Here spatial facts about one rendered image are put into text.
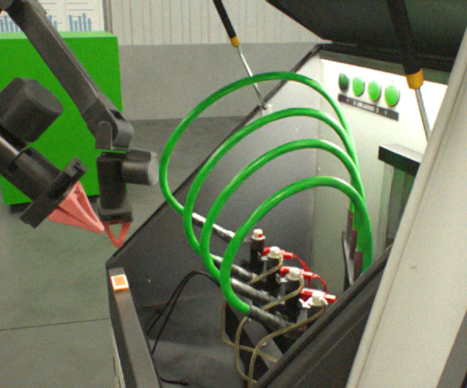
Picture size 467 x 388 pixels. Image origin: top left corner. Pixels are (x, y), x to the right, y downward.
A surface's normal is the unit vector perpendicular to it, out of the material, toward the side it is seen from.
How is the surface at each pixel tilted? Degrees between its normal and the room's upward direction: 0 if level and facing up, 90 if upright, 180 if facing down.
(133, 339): 0
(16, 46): 90
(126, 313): 0
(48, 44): 70
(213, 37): 90
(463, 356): 76
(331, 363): 90
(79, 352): 0
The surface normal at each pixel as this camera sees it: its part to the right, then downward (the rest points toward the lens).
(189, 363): 0.00, -0.94
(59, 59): -0.25, 0.00
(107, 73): 0.32, 0.32
